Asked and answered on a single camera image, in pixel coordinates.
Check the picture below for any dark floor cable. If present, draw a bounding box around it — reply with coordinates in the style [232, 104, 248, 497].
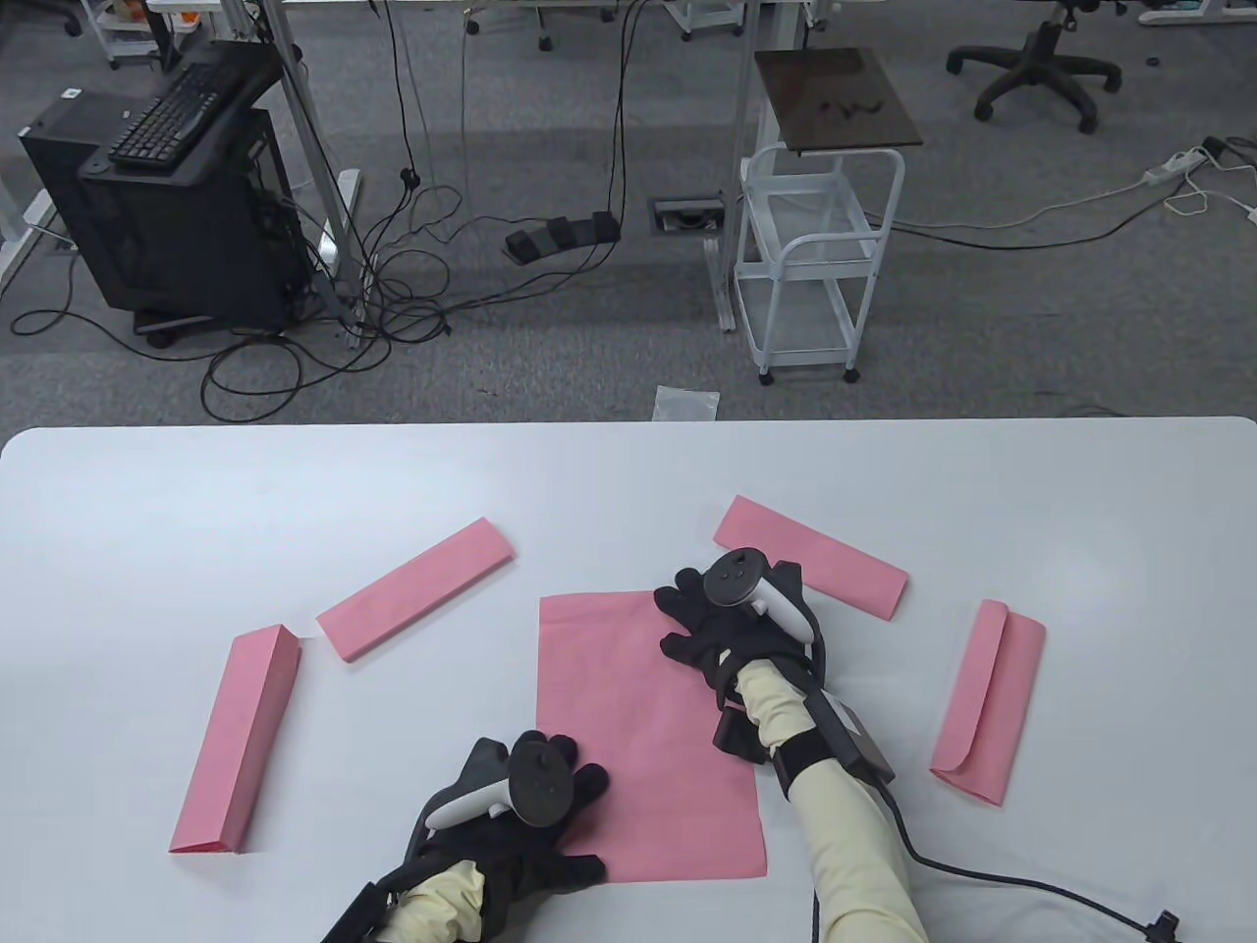
[889, 177, 1170, 249]

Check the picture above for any brown wooden board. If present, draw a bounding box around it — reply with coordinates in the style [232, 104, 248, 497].
[753, 46, 925, 156]

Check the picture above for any black chair caster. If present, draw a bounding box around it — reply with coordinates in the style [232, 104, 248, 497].
[0, 0, 84, 37]

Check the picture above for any black and white controller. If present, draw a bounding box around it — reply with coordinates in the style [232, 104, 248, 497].
[702, 548, 816, 644]
[427, 735, 580, 831]

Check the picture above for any white shelf cart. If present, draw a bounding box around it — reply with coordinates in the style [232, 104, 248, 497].
[79, 0, 163, 70]

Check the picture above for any clear plastic bag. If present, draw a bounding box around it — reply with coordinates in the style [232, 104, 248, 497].
[653, 386, 722, 423]

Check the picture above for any white trolley base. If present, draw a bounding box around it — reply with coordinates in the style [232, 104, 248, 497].
[663, 0, 747, 40]

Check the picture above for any black computer tower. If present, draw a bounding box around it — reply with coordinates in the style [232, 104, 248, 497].
[20, 39, 307, 343]

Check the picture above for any white desk foot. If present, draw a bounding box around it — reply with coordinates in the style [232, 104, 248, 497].
[0, 147, 62, 296]
[1137, 0, 1257, 28]

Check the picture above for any black arm strap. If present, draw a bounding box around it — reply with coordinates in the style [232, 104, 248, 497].
[769, 737, 836, 802]

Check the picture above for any tangle of black floor cables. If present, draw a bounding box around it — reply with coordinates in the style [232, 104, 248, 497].
[10, 0, 654, 425]

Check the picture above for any person's right hand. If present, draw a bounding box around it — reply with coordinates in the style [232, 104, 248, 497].
[655, 560, 826, 713]

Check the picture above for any white power strip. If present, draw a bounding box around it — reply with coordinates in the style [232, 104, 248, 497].
[1142, 147, 1211, 188]

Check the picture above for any person's right forearm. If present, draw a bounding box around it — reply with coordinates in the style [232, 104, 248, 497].
[737, 658, 929, 943]

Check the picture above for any white utility trolley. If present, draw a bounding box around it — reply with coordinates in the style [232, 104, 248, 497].
[734, 144, 907, 386]

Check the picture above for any person's left hand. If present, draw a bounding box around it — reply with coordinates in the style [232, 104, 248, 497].
[408, 732, 610, 939]

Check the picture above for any black office chair base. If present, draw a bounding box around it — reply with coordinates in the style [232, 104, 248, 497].
[946, 0, 1125, 135]

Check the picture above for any black foot pedal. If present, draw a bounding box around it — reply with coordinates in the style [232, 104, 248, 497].
[503, 210, 623, 264]

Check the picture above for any person's left forearm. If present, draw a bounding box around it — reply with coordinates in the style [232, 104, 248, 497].
[378, 862, 487, 943]

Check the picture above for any grey desk leg frame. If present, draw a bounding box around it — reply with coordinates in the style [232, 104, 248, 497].
[218, 0, 372, 350]

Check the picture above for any pink paper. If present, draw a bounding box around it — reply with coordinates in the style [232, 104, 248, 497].
[169, 624, 302, 854]
[535, 589, 769, 883]
[316, 518, 517, 664]
[930, 599, 1047, 808]
[714, 496, 909, 622]

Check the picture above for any black keyboard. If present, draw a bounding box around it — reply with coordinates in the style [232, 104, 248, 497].
[106, 59, 254, 170]

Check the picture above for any white floor cable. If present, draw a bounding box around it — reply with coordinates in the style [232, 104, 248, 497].
[1164, 157, 1257, 225]

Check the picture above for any black cable with connector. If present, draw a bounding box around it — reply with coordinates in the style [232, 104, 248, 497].
[810, 776, 1179, 943]

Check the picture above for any metal floor socket box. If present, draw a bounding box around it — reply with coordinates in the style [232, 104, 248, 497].
[650, 196, 729, 236]

